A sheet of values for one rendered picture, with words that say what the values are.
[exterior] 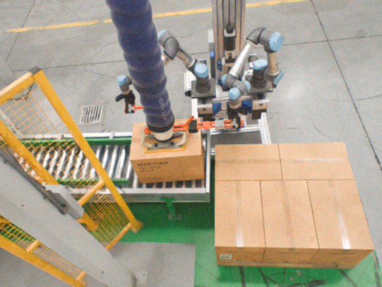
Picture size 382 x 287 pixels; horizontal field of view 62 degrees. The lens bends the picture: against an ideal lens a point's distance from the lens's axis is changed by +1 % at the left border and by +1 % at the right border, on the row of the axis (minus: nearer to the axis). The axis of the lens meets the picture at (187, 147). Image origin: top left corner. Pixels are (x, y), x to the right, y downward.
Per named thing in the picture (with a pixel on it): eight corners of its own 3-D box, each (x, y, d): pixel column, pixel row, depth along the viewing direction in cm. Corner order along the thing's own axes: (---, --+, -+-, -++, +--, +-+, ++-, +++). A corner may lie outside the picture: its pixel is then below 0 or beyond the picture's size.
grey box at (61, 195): (48, 216, 182) (21, 193, 158) (52, 208, 185) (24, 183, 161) (82, 216, 180) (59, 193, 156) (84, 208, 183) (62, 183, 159)
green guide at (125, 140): (-10, 147, 341) (-15, 143, 333) (-6, 139, 347) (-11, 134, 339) (137, 144, 321) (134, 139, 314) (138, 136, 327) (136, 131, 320)
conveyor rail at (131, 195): (-24, 202, 321) (-37, 194, 305) (-21, 198, 323) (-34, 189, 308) (206, 202, 292) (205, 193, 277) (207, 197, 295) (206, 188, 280)
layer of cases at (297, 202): (216, 260, 287) (214, 246, 255) (216, 166, 344) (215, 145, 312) (358, 264, 273) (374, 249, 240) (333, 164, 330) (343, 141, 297)
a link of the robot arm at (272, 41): (270, 70, 275) (267, 24, 227) (285, 77, 268) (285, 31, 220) (262, 81, 273) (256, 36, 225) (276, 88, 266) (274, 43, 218)
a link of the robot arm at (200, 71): (199, 86, 276) (198, 74, 265) (192, 77, 283) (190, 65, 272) (212, 80, 279) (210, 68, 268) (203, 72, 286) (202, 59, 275)
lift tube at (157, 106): (145, 133, 250) (103, 10, 166) (149, 112, 263) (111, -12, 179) (173, 132, 247) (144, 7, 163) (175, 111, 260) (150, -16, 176)
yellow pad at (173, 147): (144, 153, 265) (143, 150, 261) (145, 143, 271) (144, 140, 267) (185, 150, 262) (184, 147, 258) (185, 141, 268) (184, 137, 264)
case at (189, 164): (140, 183, 295) (129, 159, 263) (143, 148, 318) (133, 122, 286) (205, 179, 290) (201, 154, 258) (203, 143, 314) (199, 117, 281)
